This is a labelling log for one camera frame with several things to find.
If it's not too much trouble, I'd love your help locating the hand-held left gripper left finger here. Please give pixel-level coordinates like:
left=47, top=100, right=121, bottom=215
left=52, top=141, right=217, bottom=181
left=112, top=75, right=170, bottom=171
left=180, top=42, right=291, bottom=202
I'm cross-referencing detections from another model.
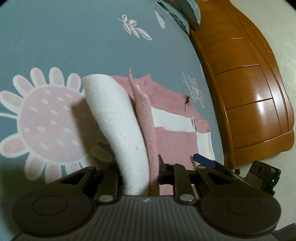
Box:
left=47, top=165, right=121, bottom=205

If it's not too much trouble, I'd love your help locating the wooden bed headboard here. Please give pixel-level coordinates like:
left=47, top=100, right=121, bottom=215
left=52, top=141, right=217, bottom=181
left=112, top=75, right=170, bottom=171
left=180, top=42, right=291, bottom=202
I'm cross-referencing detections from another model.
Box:
left=188, top=0, right=296, bottom=168

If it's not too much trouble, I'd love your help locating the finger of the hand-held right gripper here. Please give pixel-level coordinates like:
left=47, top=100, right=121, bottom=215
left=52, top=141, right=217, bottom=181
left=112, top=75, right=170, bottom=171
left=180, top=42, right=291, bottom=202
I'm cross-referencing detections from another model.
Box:
left=193, top=153, right=249, bottom=182

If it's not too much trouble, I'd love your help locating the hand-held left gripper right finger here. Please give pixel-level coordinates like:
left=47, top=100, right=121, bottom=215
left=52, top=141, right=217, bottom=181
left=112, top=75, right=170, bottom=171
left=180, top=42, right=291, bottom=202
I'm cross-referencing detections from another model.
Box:
left=158, top=155, right=245, bottom=204

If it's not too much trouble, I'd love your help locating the pink and white sweater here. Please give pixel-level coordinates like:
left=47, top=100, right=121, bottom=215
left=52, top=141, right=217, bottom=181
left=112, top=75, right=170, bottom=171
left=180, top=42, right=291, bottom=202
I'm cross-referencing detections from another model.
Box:
left=82, top=68, right=215, bottom=196

